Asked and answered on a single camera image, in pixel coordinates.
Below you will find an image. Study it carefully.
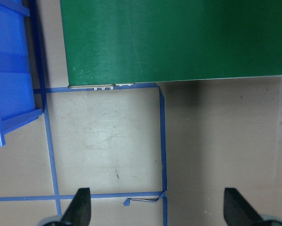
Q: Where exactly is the blue bin robot left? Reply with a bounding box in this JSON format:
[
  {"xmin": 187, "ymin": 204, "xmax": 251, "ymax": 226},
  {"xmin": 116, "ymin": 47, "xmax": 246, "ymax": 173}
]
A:
[{"xmin": 0, "ymin": 0, "xmax": 42, "ymax": 147}]

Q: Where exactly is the green conveyor belt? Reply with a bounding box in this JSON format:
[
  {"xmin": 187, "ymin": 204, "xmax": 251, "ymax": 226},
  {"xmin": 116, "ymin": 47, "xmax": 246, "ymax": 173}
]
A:
[{"xmin": 60, "ymin": 0, "xmax": 282, "ymax": 86}]

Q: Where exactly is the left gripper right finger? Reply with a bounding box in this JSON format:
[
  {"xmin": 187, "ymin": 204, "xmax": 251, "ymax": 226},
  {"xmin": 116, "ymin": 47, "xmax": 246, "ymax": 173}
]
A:
[{"xmin": 223, "ymin": 188, "xmax": 268, "ymax": 226}]

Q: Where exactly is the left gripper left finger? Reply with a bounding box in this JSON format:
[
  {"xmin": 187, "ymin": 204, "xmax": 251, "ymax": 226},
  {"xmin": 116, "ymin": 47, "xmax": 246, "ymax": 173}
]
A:
[{"xmin": 60, "ymin": 188, "xmax": 91, "ymax": 226}]

